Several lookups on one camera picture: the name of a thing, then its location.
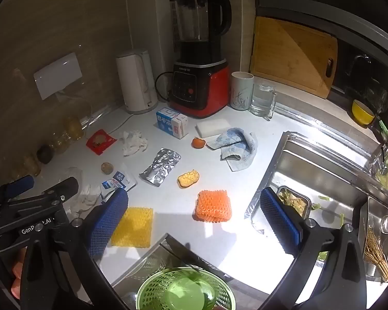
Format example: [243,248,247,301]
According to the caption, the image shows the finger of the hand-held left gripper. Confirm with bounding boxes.
[0,174,35,208]
[3,177,80,214]

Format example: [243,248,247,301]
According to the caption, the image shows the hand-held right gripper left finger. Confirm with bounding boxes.
[19,187,130,310]

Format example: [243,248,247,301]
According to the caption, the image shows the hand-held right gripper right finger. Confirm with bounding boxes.
[257,187,369,310]

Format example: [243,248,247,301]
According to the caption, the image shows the yellow mesh pad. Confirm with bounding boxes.
[111,207,154,248]

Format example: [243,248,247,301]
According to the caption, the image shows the white plastic wrapper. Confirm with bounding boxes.
[66,184,102,218]

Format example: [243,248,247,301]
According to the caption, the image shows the blue and white packet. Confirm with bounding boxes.
[102,171,138,192]

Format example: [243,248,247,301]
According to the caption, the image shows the red snack packet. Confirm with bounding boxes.
[86,129,117,156]

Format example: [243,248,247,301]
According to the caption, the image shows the orange mesh sponge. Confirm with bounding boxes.
[195,190,232,223]

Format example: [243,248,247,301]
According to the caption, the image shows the silver blister pack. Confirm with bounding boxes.
[139,148,182,188]

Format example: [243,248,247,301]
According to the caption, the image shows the white tissue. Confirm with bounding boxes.
[118,130,148,156]

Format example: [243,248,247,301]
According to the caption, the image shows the green perforated plastic basket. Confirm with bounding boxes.
[136,266,236,310]

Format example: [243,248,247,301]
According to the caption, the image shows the blue and white dishcloth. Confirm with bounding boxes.
[206,127,258,172]

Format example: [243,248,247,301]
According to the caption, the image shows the yellow corn piece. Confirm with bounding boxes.
[177,169,200,188]

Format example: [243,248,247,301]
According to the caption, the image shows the blue and white milk carton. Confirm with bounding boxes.
[156,107,189,140]

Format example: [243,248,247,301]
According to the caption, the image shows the white sponge block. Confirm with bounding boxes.
[196,117,232,138]

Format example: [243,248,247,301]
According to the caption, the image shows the person's left hand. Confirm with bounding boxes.
[10,258,28,301]

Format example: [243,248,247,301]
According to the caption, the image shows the metal food container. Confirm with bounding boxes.
[276,185,312,220]

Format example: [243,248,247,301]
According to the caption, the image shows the dark round cup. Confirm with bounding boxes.
[36,144,55,165]

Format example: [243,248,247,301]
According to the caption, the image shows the stainless steel sink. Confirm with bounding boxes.
[246,131,388,281]

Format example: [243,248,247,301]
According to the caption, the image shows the metal drain tray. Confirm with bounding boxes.
[357,195,388,280]

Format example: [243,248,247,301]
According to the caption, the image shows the bamboo pot brush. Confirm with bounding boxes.
[362,226,388,281]

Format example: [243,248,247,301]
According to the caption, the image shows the chrome faucet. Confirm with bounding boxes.
[370,129,388,175]

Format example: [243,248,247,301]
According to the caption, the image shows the clear glass mug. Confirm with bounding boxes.
[250,82,278,119]

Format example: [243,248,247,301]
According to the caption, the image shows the white electric kettle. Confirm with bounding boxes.
[116,49,158,114]

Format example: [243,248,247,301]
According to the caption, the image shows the yellow bowl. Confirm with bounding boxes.
[352,99,376,126]

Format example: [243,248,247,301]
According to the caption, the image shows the white ceramic cup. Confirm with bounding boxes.
[230,71,254,111]

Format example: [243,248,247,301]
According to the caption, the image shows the red and black blender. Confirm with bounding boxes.
[155,0,232,119]

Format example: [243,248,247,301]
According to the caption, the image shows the wooden cutting board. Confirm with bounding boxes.
[250,16,338,99]

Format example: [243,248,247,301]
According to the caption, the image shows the white wall socket cover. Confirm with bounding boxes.
[33,52,83,100]

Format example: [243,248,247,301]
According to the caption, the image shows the black power cord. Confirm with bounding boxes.
[154,71,176,103]

